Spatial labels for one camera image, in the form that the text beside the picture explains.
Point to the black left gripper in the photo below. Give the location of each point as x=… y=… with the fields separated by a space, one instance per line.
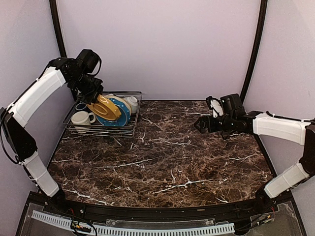
x=93 y=97

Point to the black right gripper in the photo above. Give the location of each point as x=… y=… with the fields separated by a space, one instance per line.
x=211 y=128

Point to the cream ceramic plate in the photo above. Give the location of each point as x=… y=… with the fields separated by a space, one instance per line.
x=121 y=100

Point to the yellow polka dot plate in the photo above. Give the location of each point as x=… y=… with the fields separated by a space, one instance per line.
x=105 y=109

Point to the blue polka dot plate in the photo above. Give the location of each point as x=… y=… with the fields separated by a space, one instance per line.
x=120 y=122

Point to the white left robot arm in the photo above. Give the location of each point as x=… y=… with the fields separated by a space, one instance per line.
x=77 y=74

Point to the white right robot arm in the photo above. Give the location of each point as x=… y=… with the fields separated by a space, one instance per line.
x=290 y=143

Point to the navy blue cup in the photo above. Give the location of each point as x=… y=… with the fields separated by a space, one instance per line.
x=81 y=107

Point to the cream ribbed mug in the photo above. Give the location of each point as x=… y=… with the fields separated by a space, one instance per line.
x=82 y=121

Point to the pale green striped bowl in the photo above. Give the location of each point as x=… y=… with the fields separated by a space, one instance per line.
x=133 y=103

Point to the chrome wire dish rack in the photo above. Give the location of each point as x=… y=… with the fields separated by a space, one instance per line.
x=98 y=129

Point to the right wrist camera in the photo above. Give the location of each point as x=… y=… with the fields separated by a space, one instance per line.
x=226 y=105

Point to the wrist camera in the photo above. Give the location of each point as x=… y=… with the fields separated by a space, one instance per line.
x=87 y=61
x=226 y=105

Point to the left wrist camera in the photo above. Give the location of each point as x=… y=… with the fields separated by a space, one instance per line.
x=87 y=61

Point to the black left frame post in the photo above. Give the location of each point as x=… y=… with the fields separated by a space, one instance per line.
x=57 y=28

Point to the black frame post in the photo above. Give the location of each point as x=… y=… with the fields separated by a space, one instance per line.
x=255 y=48
x=57 y=28

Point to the black front rail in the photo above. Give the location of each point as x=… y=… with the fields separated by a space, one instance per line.
x=279 y=218

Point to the black right frame post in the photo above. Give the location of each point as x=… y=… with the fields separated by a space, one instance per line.
x=255 y=48

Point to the white slotted cable duct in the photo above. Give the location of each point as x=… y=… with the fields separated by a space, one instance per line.
x=103 y=230

